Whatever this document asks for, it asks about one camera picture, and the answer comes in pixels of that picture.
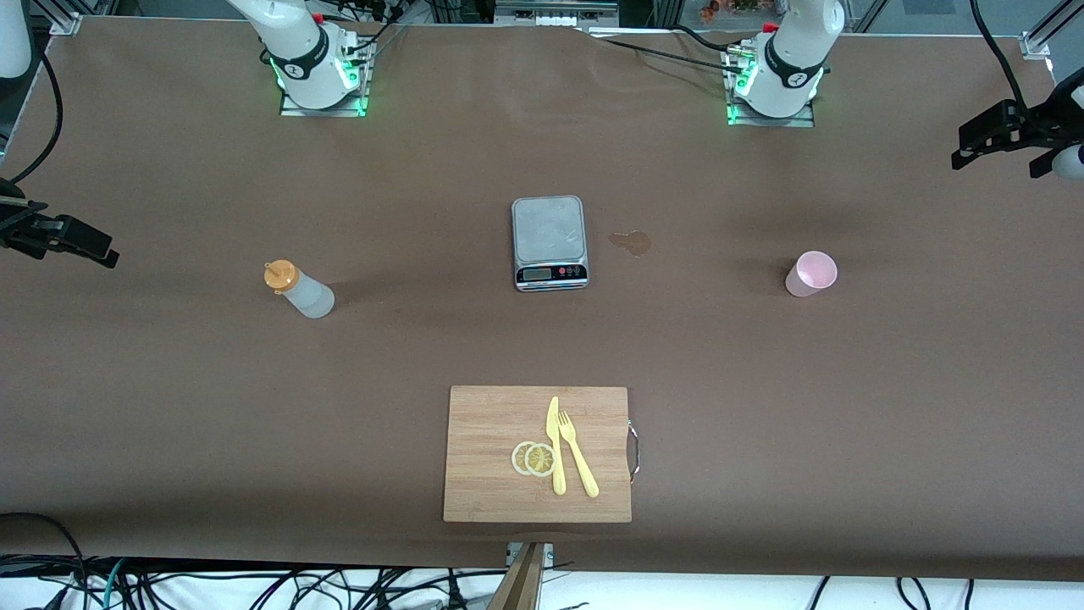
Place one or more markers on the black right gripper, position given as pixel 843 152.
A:
pixel 19 223

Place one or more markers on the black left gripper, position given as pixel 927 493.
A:
pixel 1047 127

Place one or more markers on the clear sauce bottle orange cap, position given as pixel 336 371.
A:
pixel 305 292

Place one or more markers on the pink plastic cup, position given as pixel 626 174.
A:
pixel 811 273

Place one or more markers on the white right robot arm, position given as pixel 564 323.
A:
pixel 305 59

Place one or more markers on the brown table cover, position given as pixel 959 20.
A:
pixel 762 381

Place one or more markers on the wooden cutting board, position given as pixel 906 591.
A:
pixel 483 457

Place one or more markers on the silver digital kitchen scale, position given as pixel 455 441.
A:
pixel 549 233

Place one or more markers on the grey power strip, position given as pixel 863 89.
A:
pixel 555 15

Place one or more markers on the lemon slice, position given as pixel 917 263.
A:
pixel 517 457
pixel 540 460

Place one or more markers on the yellow plastic knife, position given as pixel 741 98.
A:
pixel 556 449

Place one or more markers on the yellow plastic fork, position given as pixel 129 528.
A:
pixel 580 462

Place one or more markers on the aluminium frame profile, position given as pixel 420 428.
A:
pixel 63 21
pixel 1037 42

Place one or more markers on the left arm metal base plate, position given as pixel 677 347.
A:
pixel 804 121

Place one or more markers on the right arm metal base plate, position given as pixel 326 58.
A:
pixel 292 108

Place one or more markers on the wooden post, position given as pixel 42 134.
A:
pixel 521 585

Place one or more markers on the small metal bracket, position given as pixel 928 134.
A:
pixel 549 552

